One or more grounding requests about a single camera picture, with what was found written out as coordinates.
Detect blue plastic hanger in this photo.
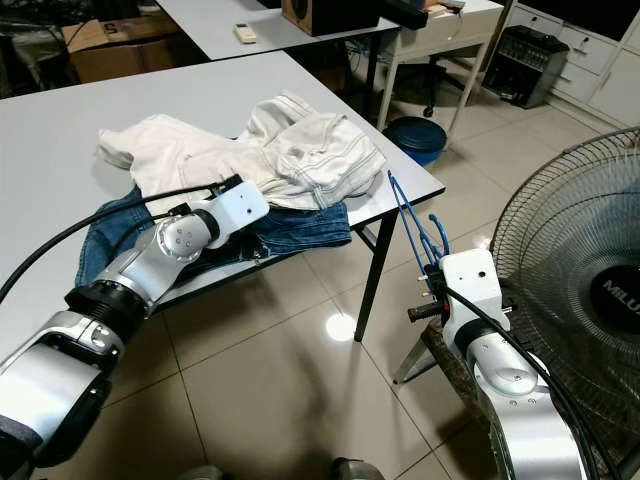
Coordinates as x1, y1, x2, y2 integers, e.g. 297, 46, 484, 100
387, 170, 453, 271

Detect brown wicker chair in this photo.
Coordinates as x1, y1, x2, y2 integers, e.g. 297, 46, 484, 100
393, 318, 501, 441

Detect blue plastic bucket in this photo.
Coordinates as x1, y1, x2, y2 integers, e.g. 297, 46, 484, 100
382, 116, 449, 167

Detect black standing fan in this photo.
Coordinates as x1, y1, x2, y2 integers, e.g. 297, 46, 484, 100
490, 128, 640, 451

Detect grey right robot foot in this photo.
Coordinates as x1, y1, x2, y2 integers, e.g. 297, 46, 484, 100
328, 457, 386, 480

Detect grey robot foot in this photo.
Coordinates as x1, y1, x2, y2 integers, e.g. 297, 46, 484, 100
328, 457, 386, 480
168, 463, 226, 480

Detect black amplifier box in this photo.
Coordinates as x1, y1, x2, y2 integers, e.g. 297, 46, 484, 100
480, 25, 571, 109

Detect black long device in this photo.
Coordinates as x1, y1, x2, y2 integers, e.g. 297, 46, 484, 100
375, 0, 431, 31

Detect white drawer cabinet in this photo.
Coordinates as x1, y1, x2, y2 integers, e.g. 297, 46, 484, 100
500, 0, 640, 126

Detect white table black legs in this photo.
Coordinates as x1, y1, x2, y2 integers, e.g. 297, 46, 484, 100
0, 50, 448, 361
155, 0, 506, 126

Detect brown wooden speaker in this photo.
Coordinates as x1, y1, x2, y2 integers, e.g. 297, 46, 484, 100
280, 0, 381, 38

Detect grey left robot foot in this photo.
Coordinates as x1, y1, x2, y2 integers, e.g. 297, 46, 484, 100
168, 463, 226, 480

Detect brown cardboard box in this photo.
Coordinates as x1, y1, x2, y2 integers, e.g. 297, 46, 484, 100
60, 15, 206, 86

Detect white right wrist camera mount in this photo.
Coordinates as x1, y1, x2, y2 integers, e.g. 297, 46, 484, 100
438, 248, 503, 346

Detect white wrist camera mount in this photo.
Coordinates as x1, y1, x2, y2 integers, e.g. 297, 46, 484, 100
198, 183, 271, 241
438, 248, 503, 346

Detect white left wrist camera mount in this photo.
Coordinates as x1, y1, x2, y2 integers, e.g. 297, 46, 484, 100
198, 183, 271, 241

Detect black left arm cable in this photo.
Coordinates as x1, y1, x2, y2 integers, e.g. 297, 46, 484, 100
0, 175, 246, 301

